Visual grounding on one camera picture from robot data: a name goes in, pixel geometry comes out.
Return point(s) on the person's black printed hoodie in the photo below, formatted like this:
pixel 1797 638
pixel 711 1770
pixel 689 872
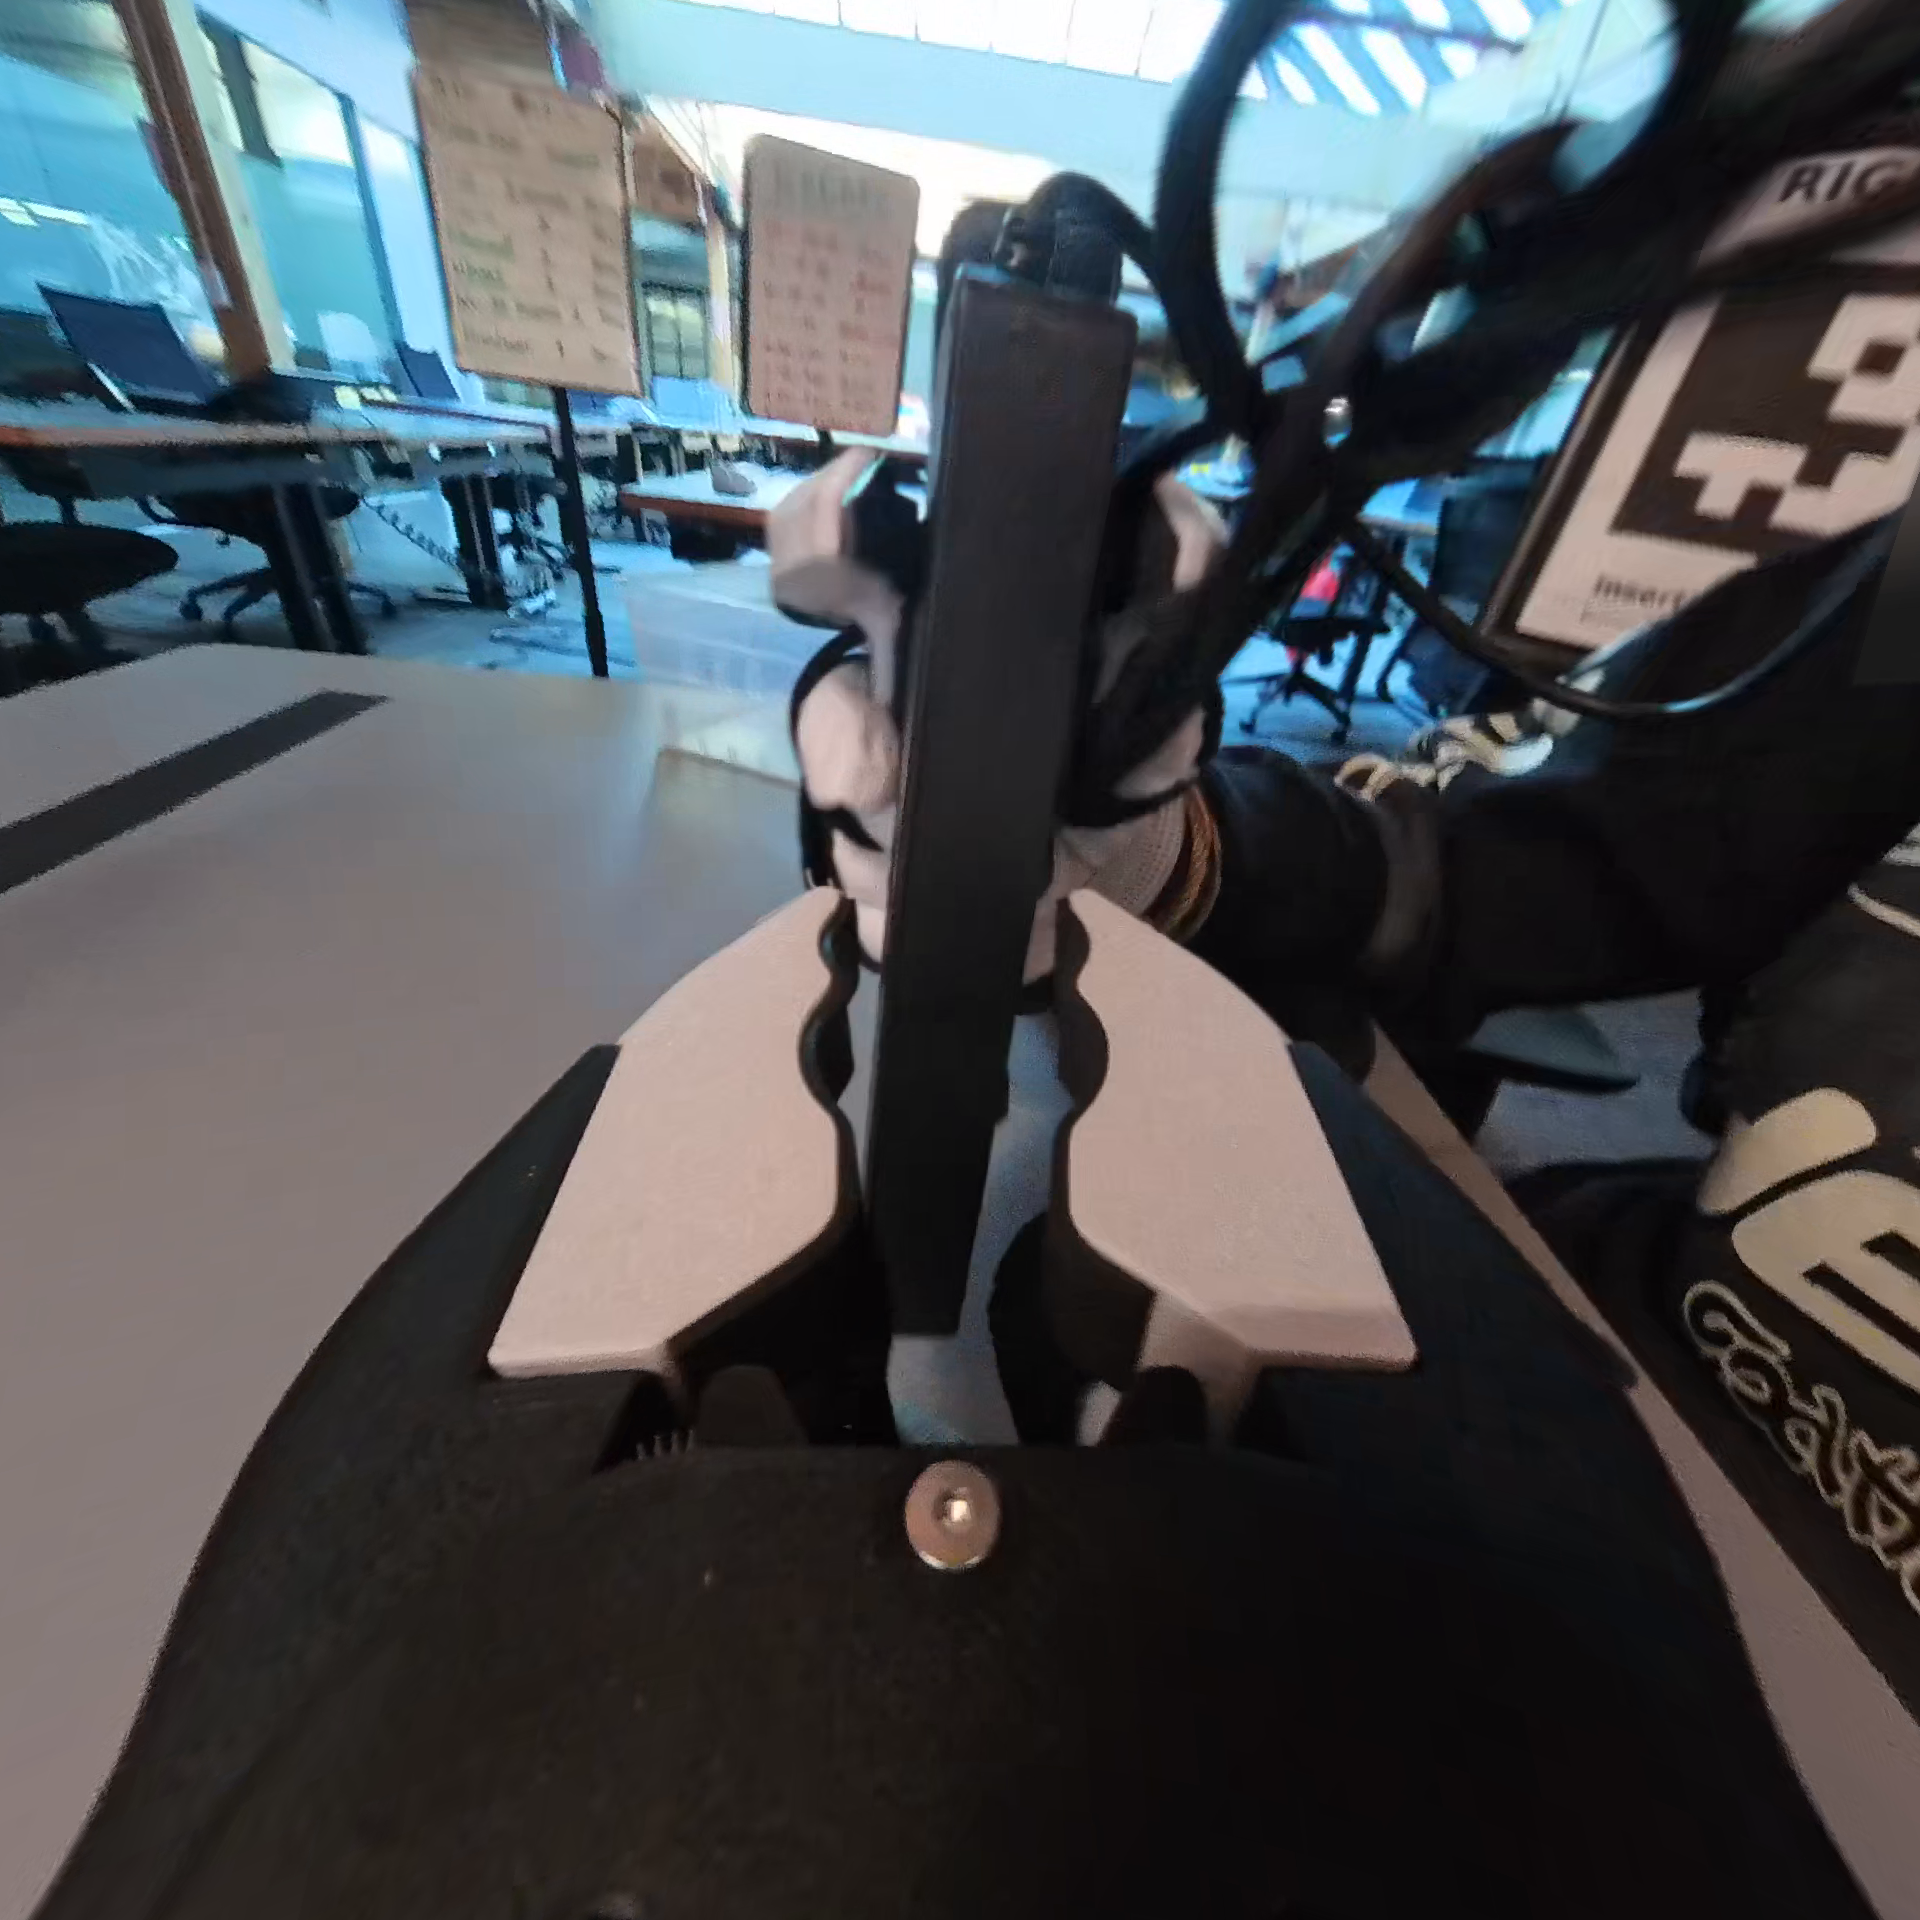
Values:
pixel 1845 1424

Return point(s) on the grey crumpled cloth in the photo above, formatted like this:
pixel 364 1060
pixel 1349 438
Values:
pixel 730 477

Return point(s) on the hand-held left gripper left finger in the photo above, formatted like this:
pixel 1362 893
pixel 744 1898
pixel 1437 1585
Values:
pixel 676 1200

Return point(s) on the wooden ceiling post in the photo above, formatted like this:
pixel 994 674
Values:
pixel 210 182

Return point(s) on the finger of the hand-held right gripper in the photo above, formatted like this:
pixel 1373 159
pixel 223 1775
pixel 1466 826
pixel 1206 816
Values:
pixel 818 557

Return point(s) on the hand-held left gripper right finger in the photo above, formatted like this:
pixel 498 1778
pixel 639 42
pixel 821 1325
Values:
pixel 1231 1200

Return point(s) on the black usb hub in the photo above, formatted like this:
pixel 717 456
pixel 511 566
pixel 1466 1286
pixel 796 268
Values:
pixel 991 674

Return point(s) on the whiteboard stand pole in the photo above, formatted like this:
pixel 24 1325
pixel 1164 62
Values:
pixel 580 525

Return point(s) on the person's right hand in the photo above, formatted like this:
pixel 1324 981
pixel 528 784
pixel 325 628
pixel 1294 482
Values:
pixel 855 734

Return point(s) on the wooden office desk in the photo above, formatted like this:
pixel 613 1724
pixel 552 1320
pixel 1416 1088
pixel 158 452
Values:
pixel 224 436

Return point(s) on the person's right forearm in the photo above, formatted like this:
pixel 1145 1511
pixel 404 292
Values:
pixel 1500 901

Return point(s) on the long wooden desk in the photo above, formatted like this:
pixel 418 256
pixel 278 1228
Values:
pixel 676 503

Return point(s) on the black office chair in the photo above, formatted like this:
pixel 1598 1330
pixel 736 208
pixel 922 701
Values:
pixel 77 562
pixel 136 346

